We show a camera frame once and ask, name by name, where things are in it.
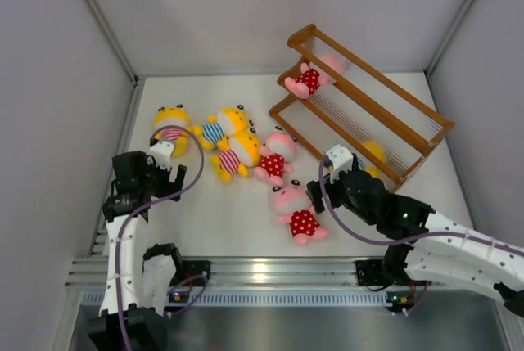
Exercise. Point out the aluminium mounting rail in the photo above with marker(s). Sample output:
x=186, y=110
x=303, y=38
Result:
x=320, y=271

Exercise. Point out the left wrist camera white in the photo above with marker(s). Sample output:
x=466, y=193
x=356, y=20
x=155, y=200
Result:
x=161, y=152

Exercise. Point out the wooden three-tier shelf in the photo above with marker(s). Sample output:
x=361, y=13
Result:
x=362, y=105

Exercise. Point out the pink toy top-left middle shelf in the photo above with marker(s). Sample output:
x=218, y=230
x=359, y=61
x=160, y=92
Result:
x=312, y=77

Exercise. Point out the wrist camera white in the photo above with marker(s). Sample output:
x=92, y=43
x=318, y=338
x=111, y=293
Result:
x=339, y=159
x=161, y=152

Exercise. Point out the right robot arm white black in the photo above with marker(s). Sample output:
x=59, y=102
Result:
x=423, y=244

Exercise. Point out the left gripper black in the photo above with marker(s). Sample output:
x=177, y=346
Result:
x=147, y=163

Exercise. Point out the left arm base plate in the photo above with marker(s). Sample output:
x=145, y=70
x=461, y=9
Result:
x=190, y=268

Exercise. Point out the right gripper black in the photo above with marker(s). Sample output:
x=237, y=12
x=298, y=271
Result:
x=331, y=189

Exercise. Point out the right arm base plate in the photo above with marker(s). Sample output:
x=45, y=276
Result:
x=370, y=274

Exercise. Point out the perforated cable tray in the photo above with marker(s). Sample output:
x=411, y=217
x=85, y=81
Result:
x=293, y=298

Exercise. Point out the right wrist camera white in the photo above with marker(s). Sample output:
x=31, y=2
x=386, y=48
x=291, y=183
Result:
x=339, y=159

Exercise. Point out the pink toy red dots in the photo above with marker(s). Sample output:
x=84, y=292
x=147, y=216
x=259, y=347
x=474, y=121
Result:
x=277, y=153
x=295, y=209

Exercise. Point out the yellow toy red stripes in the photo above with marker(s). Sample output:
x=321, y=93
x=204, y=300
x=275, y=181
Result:
x=241, y=154
x=171, y=119

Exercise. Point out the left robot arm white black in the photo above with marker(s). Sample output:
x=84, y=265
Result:
x=140, y=269

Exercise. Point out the yellow toy blue stripes shelf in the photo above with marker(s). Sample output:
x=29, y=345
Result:
x=363, y=163

